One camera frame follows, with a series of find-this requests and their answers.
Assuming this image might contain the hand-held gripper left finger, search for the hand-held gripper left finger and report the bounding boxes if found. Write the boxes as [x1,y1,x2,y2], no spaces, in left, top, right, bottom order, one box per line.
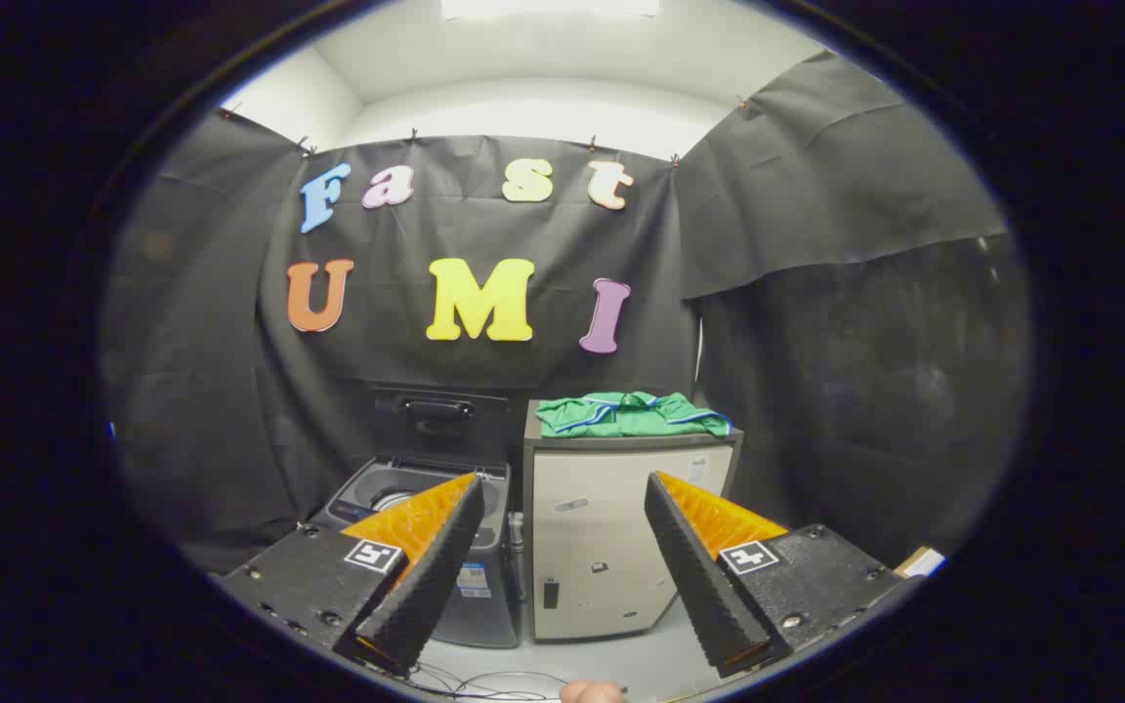
[214,473,485,675]

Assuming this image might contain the green polo shirt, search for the green polo shirt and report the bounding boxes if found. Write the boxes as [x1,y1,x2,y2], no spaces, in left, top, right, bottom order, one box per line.
[535,392,732,438]

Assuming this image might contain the small beige cabinet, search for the small beige cabinet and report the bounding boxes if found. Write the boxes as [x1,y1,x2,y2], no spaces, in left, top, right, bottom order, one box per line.
[523,398,745,642]

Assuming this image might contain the grey top-load washing machine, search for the grey top-load washing machine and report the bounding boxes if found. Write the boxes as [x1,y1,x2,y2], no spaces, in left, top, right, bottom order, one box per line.
[309,454,524,650]

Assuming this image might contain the tan cardboard piece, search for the tan cardboard piece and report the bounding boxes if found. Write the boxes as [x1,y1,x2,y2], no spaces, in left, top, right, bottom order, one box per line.
[895,547,946,579]

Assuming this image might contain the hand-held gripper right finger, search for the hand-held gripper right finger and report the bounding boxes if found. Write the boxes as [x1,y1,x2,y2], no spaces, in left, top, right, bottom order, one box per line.
[645,472,915,680]

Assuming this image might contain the black backdrop cloth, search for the black backdrop cloth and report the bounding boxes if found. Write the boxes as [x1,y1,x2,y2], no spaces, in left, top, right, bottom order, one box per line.
[99,49,1032,577]

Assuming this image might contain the thin black floor cables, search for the thin black floor cables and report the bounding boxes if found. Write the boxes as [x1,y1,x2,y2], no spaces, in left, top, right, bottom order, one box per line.
[406,662,573,702]

